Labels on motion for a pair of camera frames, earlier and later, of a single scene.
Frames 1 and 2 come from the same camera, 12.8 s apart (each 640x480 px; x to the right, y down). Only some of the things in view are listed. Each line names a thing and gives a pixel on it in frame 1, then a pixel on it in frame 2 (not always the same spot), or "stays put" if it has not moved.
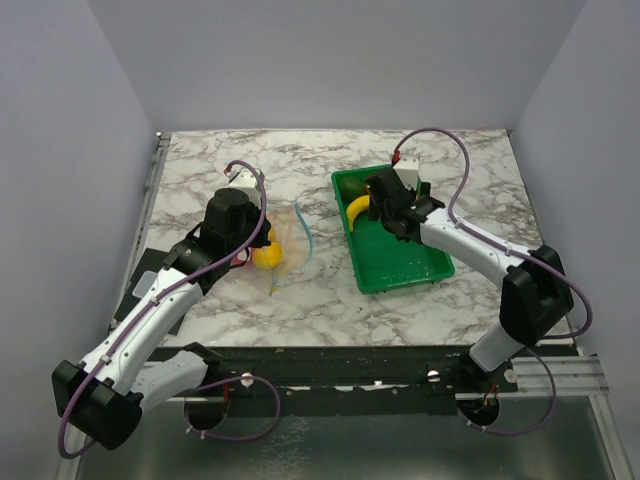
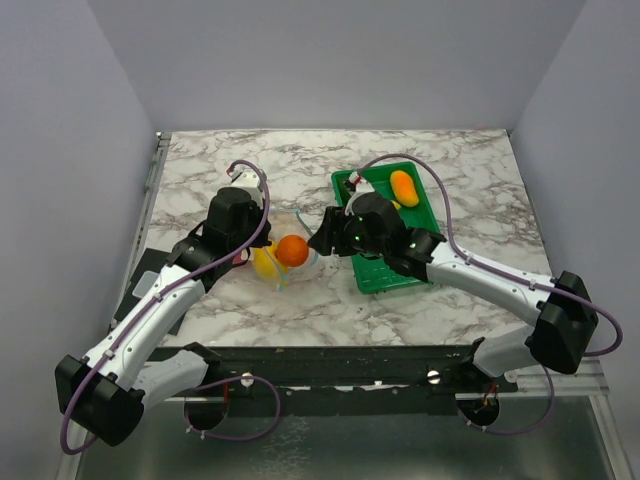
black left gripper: [255, 211] stays put
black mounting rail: [305, 380] stays put
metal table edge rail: [137, 244] stays put
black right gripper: [375, 212] -> [331, 232]
